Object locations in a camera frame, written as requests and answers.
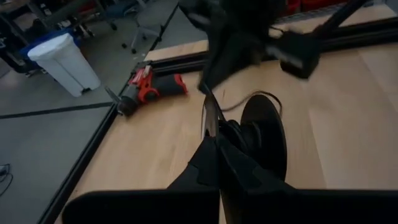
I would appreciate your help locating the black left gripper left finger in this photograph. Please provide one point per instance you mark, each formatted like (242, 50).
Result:
(192, 193)

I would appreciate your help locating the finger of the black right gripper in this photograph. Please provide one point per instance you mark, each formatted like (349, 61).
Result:
(245, 59)
(219, 59)

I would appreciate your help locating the red plastic storage bin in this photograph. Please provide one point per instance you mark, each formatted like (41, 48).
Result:
(323, 3)

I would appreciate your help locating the white trash bin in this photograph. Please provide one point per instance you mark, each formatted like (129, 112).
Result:
(65, 68)

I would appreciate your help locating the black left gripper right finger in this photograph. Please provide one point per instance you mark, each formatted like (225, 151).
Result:
(248, 196)

